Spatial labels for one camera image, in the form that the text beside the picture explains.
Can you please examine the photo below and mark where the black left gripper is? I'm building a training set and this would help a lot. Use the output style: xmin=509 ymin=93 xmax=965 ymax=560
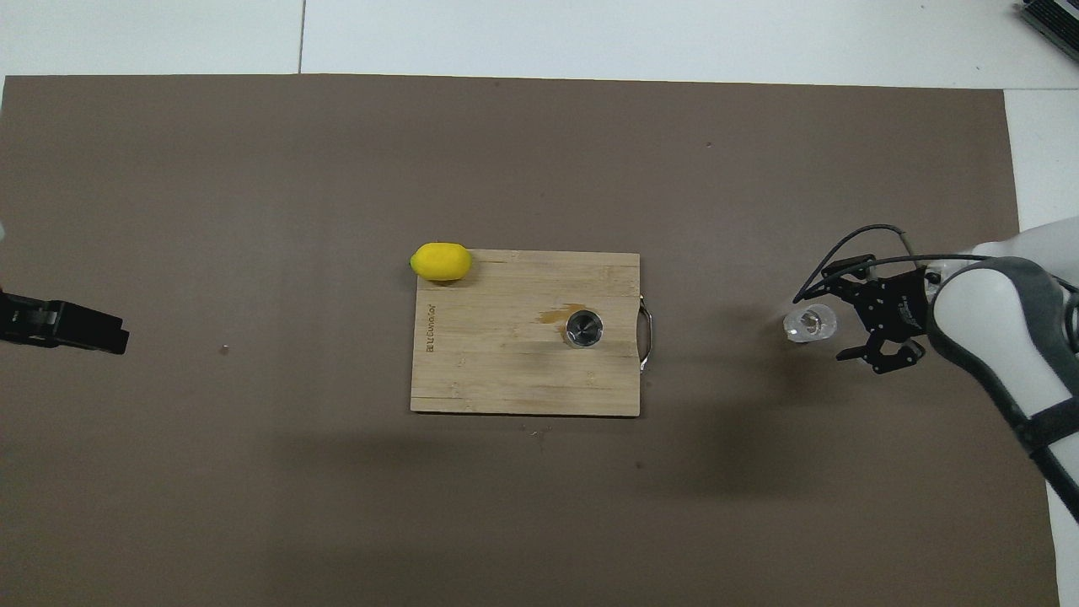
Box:
xmin=0 ymin=290 xmax=131 ymax=356

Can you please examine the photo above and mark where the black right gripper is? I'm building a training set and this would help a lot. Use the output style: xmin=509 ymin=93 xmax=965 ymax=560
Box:
xmin=821 ymin=255 xmax=933 ymax=377

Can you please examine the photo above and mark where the small clear glass cup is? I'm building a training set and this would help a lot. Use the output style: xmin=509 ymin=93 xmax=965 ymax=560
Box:
xmin=782 ymin=305 xmax=839 ymax=345

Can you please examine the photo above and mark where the steel jigger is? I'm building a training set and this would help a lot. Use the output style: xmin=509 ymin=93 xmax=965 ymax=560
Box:
xmin=564 ymin=309 xmax=605 ymax=350

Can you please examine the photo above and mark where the brown table mat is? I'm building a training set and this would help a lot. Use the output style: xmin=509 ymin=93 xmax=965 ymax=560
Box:
xmin=0 ymin=74 xmax=1061 ymax=607

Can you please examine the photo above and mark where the grey ribbed device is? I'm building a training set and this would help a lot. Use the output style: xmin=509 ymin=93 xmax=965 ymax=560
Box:
xmin=1016 ymin=0 xmax=1079 ymax=43

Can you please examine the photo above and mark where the yellow lemon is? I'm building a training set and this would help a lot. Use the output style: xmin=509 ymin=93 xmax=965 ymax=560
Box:
xmin=410 ymin=242 xmax=473 ymax=282

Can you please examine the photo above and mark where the wooden cutting board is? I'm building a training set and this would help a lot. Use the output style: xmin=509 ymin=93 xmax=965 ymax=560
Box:
xmin=411 ymin=250 xmax=654 ymax=417

